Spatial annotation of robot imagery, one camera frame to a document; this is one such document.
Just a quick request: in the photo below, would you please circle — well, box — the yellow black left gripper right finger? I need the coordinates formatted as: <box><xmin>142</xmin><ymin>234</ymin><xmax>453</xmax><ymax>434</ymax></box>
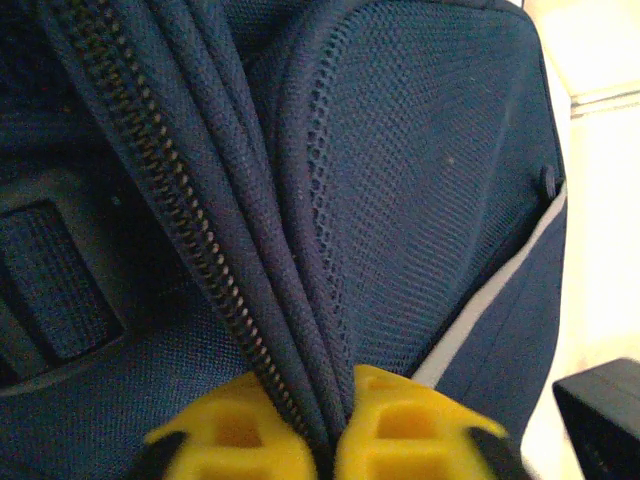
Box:
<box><xmin>334</xmin><ymin>364</ymin><xmax>526</xmax><ymax>480</ymax></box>

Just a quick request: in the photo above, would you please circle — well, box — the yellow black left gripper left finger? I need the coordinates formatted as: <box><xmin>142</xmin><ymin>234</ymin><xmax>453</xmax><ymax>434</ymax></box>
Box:
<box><xmin>144</xmin><ymin>372</ymin><xmax>319</xmax><ymax>480</ymax></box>

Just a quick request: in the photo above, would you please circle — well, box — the navy blue student backpack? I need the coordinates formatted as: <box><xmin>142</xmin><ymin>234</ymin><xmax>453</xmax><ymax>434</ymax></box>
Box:
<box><xmin>0</xmin><ymin>0</ymin><xmax>571</xmax><ymax>480</ymax></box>

